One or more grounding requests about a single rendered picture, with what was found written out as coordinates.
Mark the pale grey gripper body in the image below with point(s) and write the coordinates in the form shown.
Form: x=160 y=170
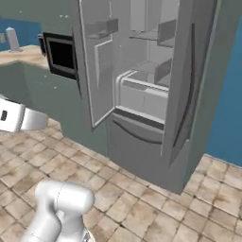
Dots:
x=34 y=119

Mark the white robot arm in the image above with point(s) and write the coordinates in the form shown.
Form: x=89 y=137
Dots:
x=60 y=201

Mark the grey fridge door with bin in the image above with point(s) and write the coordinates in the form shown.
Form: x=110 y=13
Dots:
x=104 y=78

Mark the white fridge crisper drawer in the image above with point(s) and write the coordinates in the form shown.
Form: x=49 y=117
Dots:
x=143 y=97

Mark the grey fridge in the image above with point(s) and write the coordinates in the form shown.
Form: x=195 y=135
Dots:
x=141 y=157

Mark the glass fridge rack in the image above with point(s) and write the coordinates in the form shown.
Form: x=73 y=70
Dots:
x=146 y=66
x=143 y=35

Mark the grey fridge door with two bins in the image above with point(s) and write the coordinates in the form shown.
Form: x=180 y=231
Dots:
x=181 y=78

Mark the black built-in oven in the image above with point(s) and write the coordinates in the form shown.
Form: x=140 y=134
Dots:
x=61 y=55

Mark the grey freezer drawer front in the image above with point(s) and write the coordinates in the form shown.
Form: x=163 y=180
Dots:
x=135 y=151

